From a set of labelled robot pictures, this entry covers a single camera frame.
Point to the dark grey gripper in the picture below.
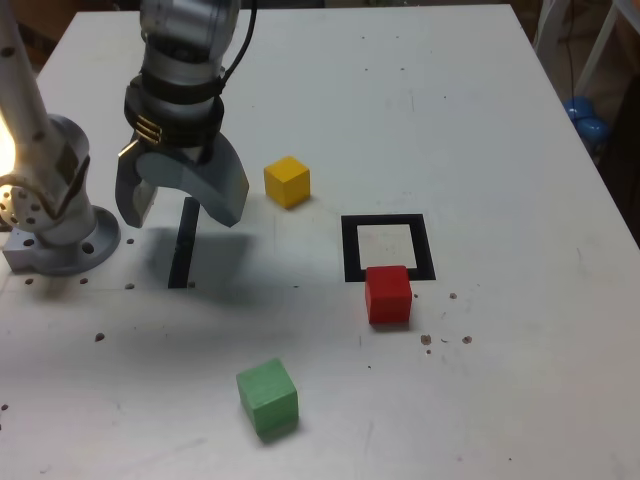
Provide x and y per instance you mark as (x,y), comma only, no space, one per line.
(197,152)

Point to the yellow cube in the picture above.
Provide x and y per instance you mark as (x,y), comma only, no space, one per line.
(286,182)

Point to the green cube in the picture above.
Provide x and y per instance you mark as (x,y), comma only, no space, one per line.
(267,400)

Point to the red cube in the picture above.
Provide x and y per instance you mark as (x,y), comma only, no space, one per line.
(387,297)

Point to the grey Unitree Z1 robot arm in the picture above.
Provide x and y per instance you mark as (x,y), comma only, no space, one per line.
(50,150)

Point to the black tape square outline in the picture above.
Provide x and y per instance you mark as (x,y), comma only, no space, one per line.
(350,250)

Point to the black tape strip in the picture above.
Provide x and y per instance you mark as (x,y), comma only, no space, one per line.
(181,255)

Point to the blue round object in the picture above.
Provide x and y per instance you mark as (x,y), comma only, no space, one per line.
(585,122)

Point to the white metal stand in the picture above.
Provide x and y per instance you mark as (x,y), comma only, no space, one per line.
(600,45)

